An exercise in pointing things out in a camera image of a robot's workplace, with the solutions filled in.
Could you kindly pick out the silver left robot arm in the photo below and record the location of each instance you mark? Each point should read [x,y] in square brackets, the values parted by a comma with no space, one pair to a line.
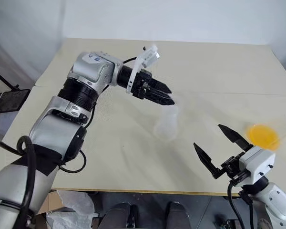
[90,69]

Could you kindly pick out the brown cardboard box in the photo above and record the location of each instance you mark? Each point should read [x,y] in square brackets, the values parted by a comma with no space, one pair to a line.
[51,202]

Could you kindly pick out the clear plastic bottle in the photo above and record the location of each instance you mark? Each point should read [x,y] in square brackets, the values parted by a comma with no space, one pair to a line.
[166,126]

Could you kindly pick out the crumpled clear plastic sheet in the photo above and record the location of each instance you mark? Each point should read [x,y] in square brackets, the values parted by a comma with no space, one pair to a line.
[78,205]

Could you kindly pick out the orange round fruit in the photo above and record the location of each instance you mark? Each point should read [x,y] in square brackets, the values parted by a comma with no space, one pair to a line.
[263,137]

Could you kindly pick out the dark rounded shape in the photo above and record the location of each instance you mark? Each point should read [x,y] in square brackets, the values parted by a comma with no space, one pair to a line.
[120,214]
[177,214]

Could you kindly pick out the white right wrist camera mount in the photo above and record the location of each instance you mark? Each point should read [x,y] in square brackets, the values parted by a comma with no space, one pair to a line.
[257,164]

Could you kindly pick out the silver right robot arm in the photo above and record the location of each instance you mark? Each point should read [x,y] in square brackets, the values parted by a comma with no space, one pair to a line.
[274,202]

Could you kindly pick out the black stand with base plate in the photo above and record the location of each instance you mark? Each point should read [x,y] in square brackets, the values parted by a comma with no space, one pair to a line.
[9,100]

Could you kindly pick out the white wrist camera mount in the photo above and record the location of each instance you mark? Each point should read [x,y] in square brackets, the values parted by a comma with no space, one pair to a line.
[257,164]
[148,57]

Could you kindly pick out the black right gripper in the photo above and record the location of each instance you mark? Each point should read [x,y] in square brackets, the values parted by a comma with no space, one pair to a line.
[232,168]

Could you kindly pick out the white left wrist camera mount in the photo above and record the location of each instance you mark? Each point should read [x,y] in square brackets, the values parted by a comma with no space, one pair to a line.
[148,57]

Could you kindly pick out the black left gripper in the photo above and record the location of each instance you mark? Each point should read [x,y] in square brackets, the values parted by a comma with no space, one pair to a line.
[141,84]

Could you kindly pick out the clear plastic bag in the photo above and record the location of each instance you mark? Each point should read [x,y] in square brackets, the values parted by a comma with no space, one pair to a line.
[284,128]

